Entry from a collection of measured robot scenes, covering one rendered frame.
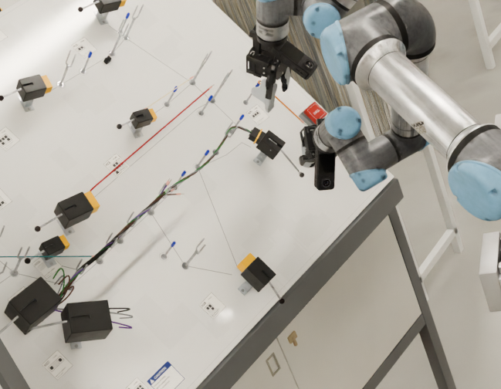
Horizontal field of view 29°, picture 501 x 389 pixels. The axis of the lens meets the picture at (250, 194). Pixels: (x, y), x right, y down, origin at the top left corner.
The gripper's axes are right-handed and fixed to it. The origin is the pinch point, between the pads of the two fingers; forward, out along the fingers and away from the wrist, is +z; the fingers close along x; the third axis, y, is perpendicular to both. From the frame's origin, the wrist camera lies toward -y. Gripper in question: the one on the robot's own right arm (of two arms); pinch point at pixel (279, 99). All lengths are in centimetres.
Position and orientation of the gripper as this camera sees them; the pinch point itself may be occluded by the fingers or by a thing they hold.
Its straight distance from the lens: 239.5
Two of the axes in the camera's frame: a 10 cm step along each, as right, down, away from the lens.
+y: -8.8, -3.5, 3.2
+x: -4.7, 6.6, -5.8
